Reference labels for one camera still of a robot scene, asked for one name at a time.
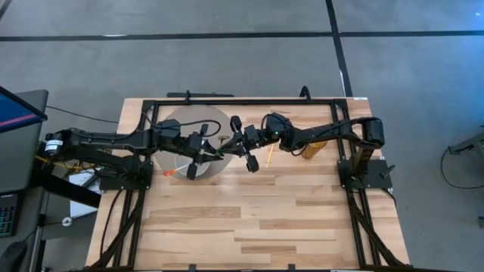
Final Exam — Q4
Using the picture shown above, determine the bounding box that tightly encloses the black computer mouse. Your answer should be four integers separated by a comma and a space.
0, 241, 28, 272

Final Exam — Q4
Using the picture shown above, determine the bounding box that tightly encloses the yellow cable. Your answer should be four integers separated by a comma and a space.
36, 154, 101, 172

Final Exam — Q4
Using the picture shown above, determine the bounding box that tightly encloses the black desk beam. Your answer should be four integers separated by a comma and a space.
32, 168, 102, 209

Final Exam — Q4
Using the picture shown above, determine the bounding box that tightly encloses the large grey round plate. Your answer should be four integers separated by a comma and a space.
153, 104, 234, 181

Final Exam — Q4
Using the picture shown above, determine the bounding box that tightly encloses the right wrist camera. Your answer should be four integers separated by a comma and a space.
264, 112, 293, 141

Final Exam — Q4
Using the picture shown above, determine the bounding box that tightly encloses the thin black floor cable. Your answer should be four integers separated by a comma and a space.
45, 105, 120, 125

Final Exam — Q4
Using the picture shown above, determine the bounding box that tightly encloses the black floor cable loop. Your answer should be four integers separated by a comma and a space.
439, 146, 484, 190

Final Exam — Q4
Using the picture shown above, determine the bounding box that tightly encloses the small grey round bowl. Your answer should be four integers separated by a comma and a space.
174, 161, 209, 180

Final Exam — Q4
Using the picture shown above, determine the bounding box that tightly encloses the yellow wooden chopstick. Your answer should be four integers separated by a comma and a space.
265, 143, 276, 169

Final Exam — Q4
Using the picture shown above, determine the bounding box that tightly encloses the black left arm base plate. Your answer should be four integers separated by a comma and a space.
98, 160, 154, 191

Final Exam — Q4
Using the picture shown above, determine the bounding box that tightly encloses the black hook clamp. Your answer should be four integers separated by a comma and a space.
298, 85, 313, 103

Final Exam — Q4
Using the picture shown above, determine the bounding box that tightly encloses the black mount bar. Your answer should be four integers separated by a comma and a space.
166, 91, 235, 99

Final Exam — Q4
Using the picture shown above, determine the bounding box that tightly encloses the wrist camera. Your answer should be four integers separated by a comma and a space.
264, 112, 293, 141
157, 119, 182, 139

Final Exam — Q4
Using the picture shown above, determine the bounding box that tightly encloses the black keyboard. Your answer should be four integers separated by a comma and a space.
0, 194, 19, 238

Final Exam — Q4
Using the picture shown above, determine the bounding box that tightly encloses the computer monitor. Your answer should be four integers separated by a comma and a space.
0, 89, 49, 194
0, 85, 49, 134

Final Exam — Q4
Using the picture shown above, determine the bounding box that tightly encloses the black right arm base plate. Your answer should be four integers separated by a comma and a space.
337, 158, 393, 190

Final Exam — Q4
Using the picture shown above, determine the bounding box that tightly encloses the grey metal stand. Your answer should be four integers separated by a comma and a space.
448, 126, 484, 156

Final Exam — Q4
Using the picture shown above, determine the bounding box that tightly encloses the black left wrist camera cable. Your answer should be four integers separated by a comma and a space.
145, 113, 222, 139

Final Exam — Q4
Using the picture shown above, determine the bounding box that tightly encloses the black aluminium table frame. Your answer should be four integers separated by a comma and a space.
90, 98, 409, 271

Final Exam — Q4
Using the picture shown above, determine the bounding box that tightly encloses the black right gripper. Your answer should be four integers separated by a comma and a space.
218, 115, 266, 175

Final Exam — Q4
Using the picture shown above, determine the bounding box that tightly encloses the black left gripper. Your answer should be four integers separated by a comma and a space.
178, 123, 225, 181

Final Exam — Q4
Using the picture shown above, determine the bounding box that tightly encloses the white panel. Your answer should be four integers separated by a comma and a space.
69, 172, 101, 218

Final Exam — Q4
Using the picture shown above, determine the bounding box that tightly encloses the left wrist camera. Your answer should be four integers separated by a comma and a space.
157, 119, 182, 139

